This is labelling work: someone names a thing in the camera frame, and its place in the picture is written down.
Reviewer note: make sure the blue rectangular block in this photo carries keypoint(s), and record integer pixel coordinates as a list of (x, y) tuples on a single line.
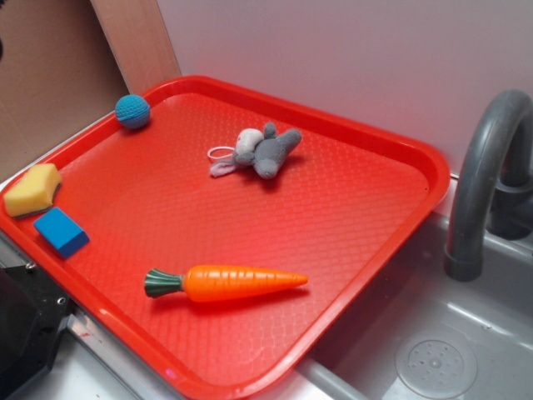
[(61, 232)]

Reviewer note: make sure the grey plush bunny toy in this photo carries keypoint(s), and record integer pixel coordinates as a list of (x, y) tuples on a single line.
[(264, 151)]

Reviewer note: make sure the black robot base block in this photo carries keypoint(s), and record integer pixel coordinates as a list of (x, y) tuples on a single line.
[(34, 314)]

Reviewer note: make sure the red plastic tray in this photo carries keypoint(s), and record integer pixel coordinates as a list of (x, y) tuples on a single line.
[(343, 202)]

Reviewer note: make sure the brown cardboard panel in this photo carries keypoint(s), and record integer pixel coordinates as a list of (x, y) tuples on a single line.
[(65, 63)]

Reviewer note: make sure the grey toy faucet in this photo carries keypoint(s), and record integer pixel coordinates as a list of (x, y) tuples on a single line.
[(494, 190)]

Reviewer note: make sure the blue crocheted ball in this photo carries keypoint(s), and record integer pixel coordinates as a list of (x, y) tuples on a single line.
[(133, 111)]

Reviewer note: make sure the yellow sponge with grey pad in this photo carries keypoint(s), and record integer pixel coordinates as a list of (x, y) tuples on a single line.
[(34, 192)]

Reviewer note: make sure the orange plastic toy carrot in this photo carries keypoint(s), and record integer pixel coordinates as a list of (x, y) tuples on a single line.
[(214, 283)]

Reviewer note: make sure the grey plastic toy sink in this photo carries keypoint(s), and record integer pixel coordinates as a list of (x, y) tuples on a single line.
[(415, 333)]

